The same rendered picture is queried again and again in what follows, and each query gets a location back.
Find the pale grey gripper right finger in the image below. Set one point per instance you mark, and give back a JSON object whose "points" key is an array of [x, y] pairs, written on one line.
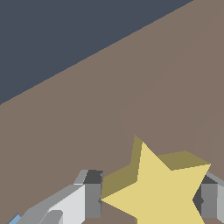
{"points": [[210, 199]]}

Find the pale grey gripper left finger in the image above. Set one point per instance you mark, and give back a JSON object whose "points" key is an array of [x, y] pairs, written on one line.
{"points": [[74, 201]]}

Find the yellow star block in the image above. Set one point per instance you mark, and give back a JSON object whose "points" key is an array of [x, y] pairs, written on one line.
{"points": [[163, 189]]}

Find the light blue block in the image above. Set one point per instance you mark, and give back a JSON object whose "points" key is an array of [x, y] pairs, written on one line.
{"points": [[14, 219]]}

